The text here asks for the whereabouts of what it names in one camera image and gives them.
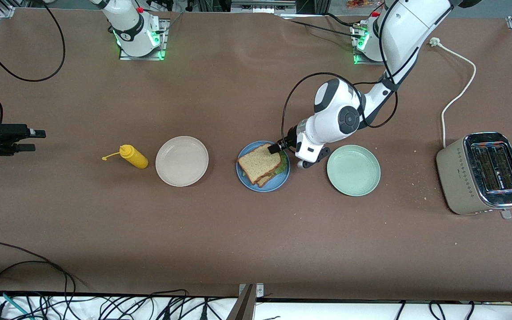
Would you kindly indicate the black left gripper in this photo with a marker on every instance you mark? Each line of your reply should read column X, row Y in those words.
column 290, row 135

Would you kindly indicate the green lettuce leaf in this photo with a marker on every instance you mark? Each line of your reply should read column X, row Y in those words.
column 280, row 168

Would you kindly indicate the dark crust bread slice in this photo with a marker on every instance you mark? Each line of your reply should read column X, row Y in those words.
column 258, row 163

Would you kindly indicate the light brown bread slice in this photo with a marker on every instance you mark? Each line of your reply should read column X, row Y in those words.
column 265, row 180

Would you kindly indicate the yellow mustard squeeze bottle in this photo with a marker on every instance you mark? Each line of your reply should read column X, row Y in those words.
column 134, row 156

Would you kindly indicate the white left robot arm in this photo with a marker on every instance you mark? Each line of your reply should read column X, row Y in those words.
column 389, row 40

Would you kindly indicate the blue round plate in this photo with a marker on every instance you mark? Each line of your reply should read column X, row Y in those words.
column 278, row 182

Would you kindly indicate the green round plate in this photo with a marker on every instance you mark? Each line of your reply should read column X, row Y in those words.
column 354, row 171

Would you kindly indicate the beige round plate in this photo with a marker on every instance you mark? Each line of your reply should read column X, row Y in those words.
column 182, row 161

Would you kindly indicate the grey power strip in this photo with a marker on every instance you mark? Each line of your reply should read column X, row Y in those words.
column 262, row 6

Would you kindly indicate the orange snack bag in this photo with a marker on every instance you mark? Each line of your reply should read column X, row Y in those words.
column 362, row 4

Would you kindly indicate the beige chrome toaster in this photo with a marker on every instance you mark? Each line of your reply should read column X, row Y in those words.
column 458, row 178

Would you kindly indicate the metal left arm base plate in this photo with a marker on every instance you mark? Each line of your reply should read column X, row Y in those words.
column 359, row 60

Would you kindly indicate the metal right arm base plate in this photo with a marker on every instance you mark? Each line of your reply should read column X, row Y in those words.
column 165, row 40

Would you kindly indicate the grey metal edge bracket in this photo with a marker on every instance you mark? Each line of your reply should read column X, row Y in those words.
column 245, row 306

